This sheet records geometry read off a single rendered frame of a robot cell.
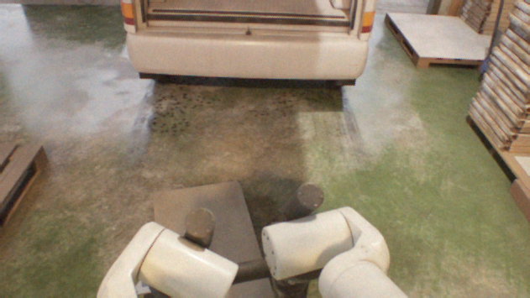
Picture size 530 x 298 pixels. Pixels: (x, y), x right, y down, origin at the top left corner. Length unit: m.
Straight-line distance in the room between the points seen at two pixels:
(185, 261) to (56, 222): 1.65
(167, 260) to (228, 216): 1.20
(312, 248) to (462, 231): 1.69
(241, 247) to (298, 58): 1.23
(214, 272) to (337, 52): 2.03
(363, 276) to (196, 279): 0.18
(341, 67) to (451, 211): 1.02
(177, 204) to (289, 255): 1.27
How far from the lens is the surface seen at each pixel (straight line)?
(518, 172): 2.51
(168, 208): 1.69
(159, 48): 2.39
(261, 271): 0.80
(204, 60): 2.35
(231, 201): 1.70
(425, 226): 2.06
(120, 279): 0.43
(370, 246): 0.44
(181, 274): 0.45
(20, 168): 2.26
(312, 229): 0.47
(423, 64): 3.57
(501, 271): 2.05
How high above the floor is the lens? 1.42
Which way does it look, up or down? 38 degrees down
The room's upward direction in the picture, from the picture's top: 3 degrees clockwise
